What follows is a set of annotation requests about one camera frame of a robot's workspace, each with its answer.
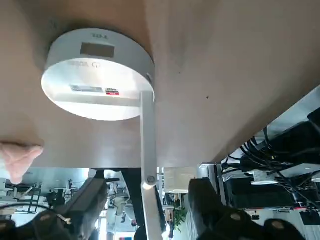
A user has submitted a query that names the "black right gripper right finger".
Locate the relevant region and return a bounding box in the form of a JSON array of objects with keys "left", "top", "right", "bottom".
[{"left": 187, "top": 177, "right": 305, "bottom": 240}]

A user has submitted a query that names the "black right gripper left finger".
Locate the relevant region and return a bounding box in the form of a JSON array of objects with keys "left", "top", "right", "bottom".
[{"left": 0, "top": 177, "right": 109, "bottom": 240}]

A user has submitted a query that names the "white foldable desk lamp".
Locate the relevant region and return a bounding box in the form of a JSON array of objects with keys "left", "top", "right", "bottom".
[{"left": 40, "top": 28, "right": 167, "bottom": 240}]

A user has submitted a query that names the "green potted plant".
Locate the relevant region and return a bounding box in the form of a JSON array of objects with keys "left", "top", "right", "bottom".
[{"left": 172, "top": 206, "right": 189, "bottom": 234}]

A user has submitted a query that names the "pink plush toy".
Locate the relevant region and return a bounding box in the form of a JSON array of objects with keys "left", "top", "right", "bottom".
[{"left": 0, "top": 141, "right": 44, "bottom": 186}]

